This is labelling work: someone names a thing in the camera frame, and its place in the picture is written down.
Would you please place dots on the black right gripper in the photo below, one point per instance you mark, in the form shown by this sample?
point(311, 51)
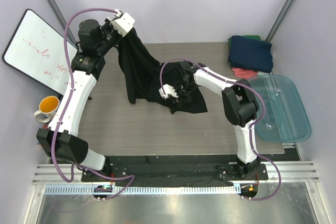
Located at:
point(181, 91)

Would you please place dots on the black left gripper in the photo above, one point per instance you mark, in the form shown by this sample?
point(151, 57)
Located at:
point(115, 35)

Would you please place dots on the black printed t-shirt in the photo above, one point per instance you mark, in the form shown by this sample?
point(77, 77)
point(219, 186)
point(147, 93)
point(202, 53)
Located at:
point(144, 76)

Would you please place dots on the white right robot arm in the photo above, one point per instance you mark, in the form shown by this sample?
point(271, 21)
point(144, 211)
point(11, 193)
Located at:
point(240, 108)

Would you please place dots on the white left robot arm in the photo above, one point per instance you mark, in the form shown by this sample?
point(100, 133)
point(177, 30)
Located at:
point(60, 139)

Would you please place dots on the folded red t-shirt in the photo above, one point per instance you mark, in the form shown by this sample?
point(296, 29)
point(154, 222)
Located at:
point(243, 73)

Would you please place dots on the folded navy t-shirt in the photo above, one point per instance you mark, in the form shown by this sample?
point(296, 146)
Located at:
point(250, 54)

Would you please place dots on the whiteboard with red writing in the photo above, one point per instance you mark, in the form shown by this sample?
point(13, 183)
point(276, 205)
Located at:
point(37, 50)

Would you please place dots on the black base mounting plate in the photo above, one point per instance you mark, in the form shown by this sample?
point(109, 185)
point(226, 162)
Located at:
point(186, 171)

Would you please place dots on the folded green t-shirt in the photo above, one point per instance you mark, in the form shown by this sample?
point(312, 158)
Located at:
point(252, 37)

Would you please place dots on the white mug orange inside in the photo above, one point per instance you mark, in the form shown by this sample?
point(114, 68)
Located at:
point(47, 109)

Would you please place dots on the blue transparent plastic bin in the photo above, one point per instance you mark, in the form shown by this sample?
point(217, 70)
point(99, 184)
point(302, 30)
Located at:
point(285, 119)

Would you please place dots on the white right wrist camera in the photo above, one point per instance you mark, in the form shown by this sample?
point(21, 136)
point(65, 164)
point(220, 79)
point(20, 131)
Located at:
point(167, 91)

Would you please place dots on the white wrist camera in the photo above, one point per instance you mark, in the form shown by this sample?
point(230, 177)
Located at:
point(167, 91)
point(122, 23)

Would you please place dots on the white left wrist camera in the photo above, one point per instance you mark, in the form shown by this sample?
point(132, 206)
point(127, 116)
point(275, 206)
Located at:
point(122, 23)

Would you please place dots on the left aluminium corner post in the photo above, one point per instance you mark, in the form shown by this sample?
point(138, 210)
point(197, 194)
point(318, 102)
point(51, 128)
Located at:
point(55, 7)

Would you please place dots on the aluminium corner post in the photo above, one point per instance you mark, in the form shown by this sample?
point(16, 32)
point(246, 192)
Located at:
point(55, 7)
point(279, 19)

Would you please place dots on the aluminium rail frame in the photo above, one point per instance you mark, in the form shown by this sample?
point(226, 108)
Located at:
point(178, 189)

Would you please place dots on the right aluminium corner post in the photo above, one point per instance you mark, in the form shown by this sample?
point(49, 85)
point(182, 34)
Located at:
point(279, 19)

